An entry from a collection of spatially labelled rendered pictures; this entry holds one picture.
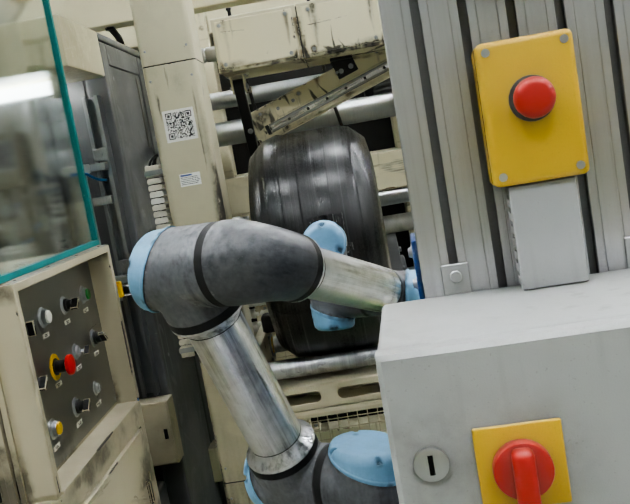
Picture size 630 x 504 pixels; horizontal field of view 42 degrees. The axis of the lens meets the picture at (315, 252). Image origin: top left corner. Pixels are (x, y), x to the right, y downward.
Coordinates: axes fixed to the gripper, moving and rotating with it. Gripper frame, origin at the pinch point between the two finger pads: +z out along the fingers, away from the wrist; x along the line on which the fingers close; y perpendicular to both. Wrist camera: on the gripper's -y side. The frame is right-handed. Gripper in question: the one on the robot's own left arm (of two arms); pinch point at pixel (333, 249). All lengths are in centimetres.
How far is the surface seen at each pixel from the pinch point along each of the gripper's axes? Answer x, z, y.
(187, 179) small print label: 32.0, 18.3, 22.3
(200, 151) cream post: 27.6, 17.7, 28.2
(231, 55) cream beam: 19, 41, 55
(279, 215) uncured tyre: 10.3, 2.1, 9.3
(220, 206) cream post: 25.5, 19.3, 14.6
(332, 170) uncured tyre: -2.7, 5.8, 17.2
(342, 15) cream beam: -11, 41, 59
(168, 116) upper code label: 33, 17, 38
